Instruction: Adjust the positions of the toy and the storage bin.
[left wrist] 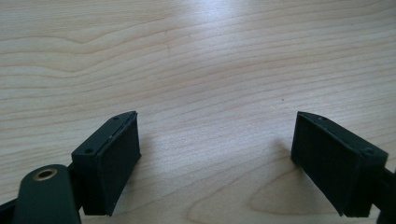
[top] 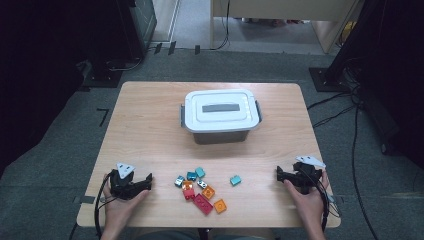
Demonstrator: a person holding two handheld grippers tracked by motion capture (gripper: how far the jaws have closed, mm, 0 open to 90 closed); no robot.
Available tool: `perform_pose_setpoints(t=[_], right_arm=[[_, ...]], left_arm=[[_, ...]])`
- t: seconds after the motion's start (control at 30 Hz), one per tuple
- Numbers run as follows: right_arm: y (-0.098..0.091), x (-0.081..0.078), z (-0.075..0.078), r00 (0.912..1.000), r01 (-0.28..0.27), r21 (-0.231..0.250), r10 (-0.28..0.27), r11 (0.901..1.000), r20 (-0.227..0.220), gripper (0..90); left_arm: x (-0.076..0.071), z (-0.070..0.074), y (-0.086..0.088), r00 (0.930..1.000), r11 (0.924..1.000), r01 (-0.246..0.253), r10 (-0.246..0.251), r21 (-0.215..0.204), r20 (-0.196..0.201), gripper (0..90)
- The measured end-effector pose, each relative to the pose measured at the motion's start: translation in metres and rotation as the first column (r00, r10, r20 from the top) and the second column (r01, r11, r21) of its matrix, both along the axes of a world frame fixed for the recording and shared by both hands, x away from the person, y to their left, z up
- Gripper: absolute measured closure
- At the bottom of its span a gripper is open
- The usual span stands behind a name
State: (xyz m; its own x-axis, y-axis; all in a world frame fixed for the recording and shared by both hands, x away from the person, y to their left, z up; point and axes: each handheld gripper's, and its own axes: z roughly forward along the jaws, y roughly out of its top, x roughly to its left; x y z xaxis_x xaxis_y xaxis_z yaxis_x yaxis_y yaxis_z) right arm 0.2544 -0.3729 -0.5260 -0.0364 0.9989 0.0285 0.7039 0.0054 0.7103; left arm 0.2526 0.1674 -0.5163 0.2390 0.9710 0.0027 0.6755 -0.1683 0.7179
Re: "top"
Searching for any right hand-held gripper black cable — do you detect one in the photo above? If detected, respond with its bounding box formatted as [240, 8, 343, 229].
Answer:
[299, 166, 331, 233]

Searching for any black metal stand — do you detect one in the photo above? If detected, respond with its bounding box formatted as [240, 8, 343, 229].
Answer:
[308, 0, 384, 94]

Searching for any dark cabinet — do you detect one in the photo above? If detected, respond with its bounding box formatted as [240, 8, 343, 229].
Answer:
[114, 0, 158, 63]

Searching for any hand-held gripper black cable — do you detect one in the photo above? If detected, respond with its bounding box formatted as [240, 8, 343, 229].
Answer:
[94, 171, 116, 239]
[299, 166, 331, 233]

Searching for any black stand base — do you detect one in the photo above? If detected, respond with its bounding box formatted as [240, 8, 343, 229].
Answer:
[81, 59, 144, 89]

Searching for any hanging black cable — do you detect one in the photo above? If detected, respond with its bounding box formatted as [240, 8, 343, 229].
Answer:
[213, 0, 232, 52]

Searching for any long red toy brick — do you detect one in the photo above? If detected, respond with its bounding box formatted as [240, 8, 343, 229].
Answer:
[192, 193, 214, 216]

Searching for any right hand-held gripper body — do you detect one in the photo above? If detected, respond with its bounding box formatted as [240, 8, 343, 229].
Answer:
[291, 154, 327, 195]

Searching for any black floor cable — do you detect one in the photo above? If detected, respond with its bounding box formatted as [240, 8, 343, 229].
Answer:
[306, 91, 353, 111]
[351, 104, 379, 240]
[312, 104, 357, 129]

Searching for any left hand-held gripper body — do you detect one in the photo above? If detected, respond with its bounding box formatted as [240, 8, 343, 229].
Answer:
[109, 162, 137, 201]

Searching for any pale floor cable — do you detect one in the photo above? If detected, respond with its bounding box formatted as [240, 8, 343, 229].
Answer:
[106, 58, 144, 73]

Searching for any left hand-held gripper black cable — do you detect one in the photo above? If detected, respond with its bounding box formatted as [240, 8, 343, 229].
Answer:
[94, 171, 116, 239]

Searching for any transparent grey storage box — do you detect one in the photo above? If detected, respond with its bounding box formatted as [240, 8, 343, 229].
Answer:
[179, 99, 264, 145]

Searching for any yellow object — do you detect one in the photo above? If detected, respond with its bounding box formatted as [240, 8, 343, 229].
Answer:
[339, 20, 358, 46]

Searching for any person's left hand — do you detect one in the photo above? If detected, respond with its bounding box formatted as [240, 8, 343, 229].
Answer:
[101, 173, 150, 231]

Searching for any person's right hand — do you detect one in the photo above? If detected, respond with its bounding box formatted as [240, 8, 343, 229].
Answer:
[283, 171, 329, 231]

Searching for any white lid with grey handle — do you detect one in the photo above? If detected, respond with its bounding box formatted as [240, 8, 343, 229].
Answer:
[183, 88, 262, 134]

